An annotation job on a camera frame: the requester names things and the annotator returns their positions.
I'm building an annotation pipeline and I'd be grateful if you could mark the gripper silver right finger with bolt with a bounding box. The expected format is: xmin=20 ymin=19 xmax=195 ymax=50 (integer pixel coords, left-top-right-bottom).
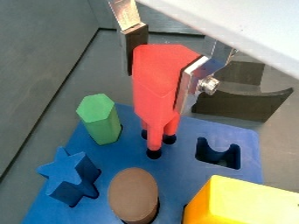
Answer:
xmin=174 ymin=38 xmax=235 ymax=114

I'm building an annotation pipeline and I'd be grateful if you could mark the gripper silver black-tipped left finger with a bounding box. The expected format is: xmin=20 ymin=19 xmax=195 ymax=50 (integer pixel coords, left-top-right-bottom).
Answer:
xmin=109 ymin=0 xmax=149 ymax=76

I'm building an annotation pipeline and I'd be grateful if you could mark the red three-prong block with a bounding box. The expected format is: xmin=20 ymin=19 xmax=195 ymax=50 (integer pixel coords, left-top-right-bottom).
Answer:
xmin=133 ymin=44 xmax=199 ymax=151

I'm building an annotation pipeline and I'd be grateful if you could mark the blue foam shape board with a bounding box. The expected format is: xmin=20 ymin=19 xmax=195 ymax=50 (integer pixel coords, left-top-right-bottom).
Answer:
xmin=23 ymin=104 xmax=263 ymax=224

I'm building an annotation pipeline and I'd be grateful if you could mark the black curved stand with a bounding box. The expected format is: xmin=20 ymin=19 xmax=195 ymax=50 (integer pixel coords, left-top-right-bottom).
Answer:
xmin=191 ymin=52 xmax=294 ymax=123

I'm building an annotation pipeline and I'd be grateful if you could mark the green hexagonal prism block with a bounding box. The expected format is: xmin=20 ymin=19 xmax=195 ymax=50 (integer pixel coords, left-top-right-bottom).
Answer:
xmin=77 ymin=94 xmax=122 ymax=145

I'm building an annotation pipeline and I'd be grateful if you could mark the yellow arch block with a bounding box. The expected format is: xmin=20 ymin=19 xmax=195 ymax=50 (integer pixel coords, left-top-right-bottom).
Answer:
xmin=182 ymin=175 xmax=299 ymax=224

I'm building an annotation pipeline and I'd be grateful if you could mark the brown oval cylinder block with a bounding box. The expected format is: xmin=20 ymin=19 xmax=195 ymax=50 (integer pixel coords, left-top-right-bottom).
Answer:
xmin=107 ymin=167 xmax=159 ymax=224

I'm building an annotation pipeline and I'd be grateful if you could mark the blue star block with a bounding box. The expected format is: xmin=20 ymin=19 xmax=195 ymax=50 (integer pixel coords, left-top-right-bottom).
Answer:
xmin=37 ymin=147 xmax=101 ymax=207

